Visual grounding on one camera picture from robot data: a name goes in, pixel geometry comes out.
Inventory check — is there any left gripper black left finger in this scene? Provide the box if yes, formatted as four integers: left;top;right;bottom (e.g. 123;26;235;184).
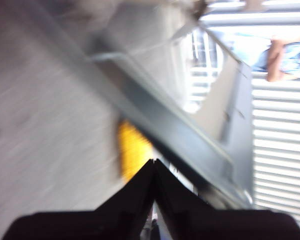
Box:
1;159;156;240

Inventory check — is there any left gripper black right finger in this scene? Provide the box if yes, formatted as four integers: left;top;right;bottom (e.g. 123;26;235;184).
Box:
154;158;300;240

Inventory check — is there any grey-green glass oven door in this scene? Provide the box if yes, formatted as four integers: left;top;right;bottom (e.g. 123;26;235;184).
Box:
84;24;255;211

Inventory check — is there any yellow corn cob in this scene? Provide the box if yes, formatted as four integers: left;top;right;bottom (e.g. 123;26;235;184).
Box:
116;119;157;185

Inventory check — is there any white slatted blind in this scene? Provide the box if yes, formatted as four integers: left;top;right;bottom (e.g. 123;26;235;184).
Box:
251;81;300;214

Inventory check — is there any person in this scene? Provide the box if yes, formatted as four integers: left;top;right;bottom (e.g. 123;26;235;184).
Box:
251;32;300;83

